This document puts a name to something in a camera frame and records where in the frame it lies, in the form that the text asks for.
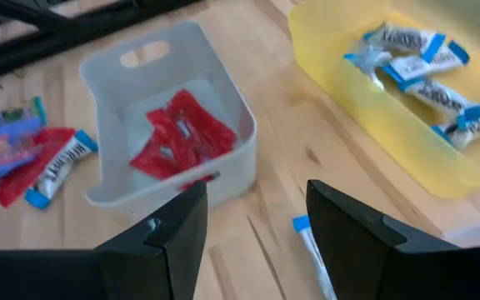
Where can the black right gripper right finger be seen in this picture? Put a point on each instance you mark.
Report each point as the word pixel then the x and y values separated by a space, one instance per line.
pixel 369 271

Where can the red candy pack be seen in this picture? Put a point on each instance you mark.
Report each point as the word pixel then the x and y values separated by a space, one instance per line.
pixel 206 125
pixel 169 137
pixel 152 164
pixel 15 187

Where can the black aluminium table frame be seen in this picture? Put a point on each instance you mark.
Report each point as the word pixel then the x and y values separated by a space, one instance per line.
pixel 56 37

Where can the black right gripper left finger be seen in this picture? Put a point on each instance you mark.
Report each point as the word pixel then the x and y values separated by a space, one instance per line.
pixel 148 271

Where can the blue haribo gummy bag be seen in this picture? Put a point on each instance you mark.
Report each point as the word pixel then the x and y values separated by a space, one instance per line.
pixel 19 112
pixel 2 146

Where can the yellow plastic bin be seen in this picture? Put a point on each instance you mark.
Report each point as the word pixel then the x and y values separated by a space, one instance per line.
pixel 327 62

